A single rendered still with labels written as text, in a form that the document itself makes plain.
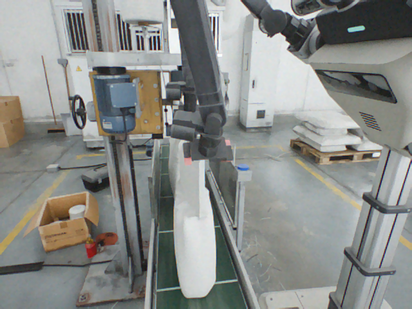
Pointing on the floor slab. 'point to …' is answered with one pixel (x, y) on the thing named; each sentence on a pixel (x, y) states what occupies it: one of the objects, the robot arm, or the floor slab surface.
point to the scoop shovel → (69, 116)
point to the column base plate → (112, 278)
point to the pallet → (322, 158)
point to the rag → (106, 239)
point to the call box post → (240, 214)
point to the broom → (52, 109)
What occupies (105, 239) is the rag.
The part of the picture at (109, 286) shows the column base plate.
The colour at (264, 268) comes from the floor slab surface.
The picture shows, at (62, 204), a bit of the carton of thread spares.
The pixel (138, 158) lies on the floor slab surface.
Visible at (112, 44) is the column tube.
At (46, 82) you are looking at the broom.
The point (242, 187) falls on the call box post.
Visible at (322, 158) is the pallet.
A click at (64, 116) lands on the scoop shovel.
